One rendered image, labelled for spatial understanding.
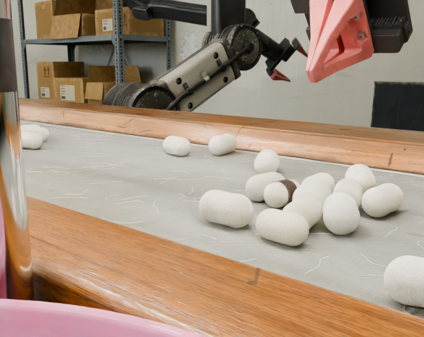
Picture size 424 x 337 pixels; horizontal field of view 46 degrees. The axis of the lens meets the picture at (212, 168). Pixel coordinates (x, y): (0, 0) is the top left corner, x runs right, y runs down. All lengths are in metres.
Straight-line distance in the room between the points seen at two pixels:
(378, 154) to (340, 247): 0.23
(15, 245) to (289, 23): 2.64
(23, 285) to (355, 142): 0.39
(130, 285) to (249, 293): 0.04
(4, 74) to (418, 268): 0.17
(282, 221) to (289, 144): 0.28
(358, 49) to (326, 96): 2.17
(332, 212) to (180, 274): 0.13
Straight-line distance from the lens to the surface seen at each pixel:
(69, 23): 3.40
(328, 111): 2.65
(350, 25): 0.48
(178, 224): 0.31
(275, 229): 0.27
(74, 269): 0.19
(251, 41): 1.21
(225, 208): 0.30
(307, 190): 0.32
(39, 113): 0.89
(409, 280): 0.22
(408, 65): 2.48
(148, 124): 0.68
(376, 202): 0.33
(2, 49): 0.17
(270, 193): 0.34
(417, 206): 0.38
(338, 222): 0.29
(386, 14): 0.50
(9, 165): 0.17
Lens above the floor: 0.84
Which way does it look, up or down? 12 degrees down
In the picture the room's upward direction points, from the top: straight up
